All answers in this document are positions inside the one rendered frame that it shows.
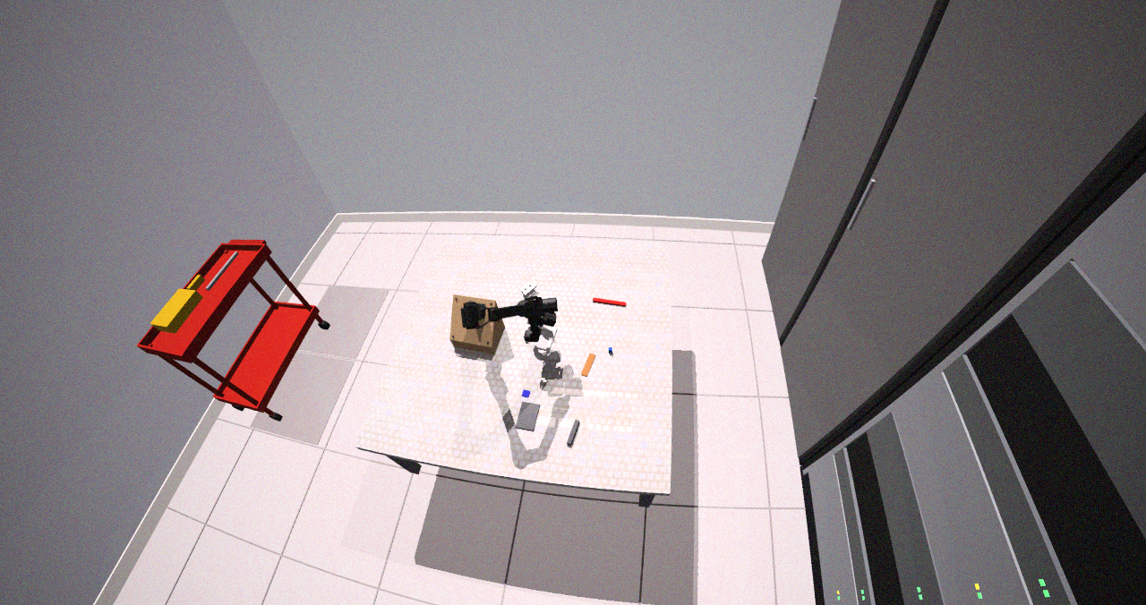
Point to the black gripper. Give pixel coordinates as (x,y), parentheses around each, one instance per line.
(533,332)

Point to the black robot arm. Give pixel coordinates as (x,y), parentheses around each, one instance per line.
(531,307)

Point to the grey rectangular bar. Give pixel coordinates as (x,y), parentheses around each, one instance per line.
(573,432)

